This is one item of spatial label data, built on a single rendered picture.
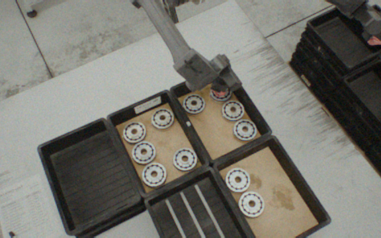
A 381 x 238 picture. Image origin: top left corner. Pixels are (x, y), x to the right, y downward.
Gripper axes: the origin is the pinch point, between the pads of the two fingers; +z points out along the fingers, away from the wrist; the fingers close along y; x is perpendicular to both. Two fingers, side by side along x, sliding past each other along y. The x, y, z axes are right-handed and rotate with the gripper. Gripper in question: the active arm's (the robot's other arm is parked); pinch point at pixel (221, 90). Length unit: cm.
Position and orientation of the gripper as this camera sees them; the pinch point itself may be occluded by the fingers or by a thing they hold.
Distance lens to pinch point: 159.8
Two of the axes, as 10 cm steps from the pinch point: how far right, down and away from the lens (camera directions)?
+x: -9.0, -3.9, 1.9
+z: 0.1, 4.2, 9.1
